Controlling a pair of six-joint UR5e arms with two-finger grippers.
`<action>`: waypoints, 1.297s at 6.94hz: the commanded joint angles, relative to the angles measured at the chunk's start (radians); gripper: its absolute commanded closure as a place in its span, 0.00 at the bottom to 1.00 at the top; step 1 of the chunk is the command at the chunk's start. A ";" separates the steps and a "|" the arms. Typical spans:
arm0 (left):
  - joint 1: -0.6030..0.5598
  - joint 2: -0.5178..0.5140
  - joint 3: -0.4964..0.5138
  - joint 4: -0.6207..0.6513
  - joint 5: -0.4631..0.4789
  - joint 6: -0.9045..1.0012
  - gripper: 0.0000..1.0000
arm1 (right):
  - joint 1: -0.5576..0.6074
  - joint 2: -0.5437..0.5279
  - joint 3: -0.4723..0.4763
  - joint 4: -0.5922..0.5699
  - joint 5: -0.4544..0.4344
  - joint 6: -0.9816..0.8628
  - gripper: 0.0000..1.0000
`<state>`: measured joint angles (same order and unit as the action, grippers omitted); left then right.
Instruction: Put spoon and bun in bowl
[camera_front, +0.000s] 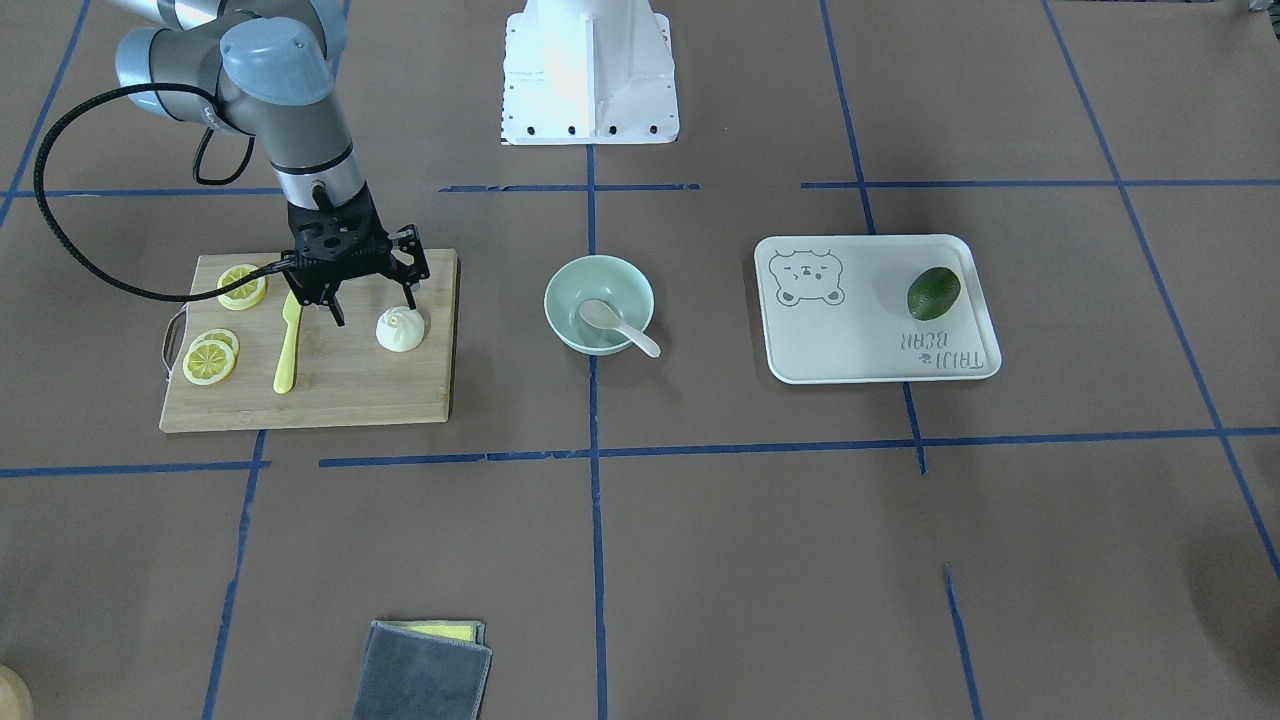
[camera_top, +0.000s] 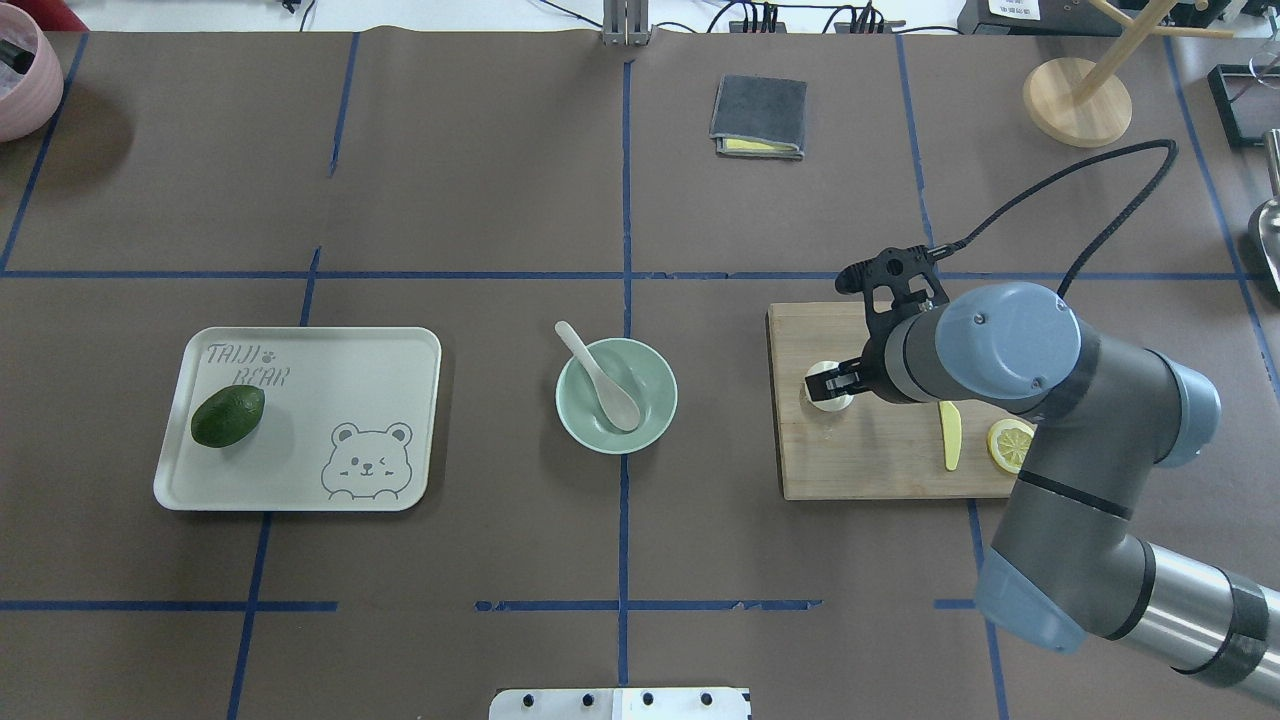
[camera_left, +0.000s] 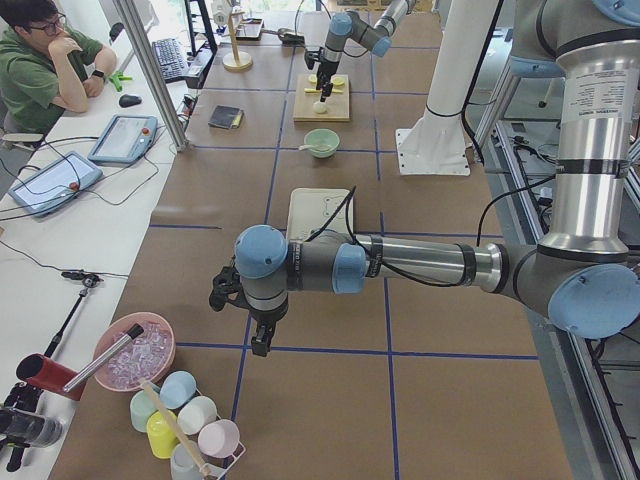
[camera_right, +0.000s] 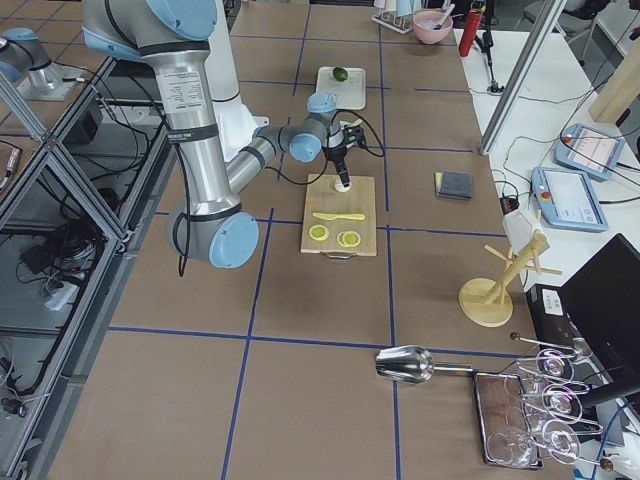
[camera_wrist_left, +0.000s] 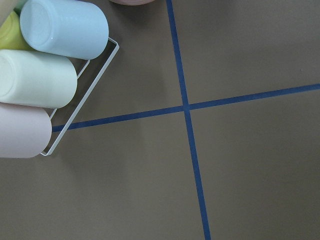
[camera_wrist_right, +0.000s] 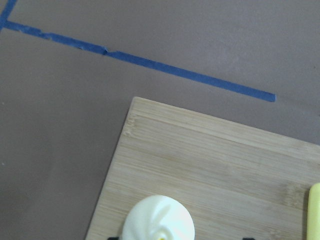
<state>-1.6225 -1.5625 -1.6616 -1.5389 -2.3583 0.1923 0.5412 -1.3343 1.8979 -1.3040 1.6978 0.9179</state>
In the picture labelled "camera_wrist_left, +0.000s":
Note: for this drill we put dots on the light pink cup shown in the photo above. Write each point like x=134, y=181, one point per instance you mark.
x=25, y=131

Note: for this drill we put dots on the light green cup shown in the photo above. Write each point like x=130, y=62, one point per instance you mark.
x=36, y=79

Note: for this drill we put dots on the pink bowl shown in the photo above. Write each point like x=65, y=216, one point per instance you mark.
x=132, y=2

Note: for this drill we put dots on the light blue cup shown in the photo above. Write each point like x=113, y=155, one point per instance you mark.
x=70, y=28

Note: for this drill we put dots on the yellow-green cup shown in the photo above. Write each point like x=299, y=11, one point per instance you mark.
x=11, y=37

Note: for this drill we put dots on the white wire cup rack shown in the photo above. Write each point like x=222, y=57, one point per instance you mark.
x=89, y=72

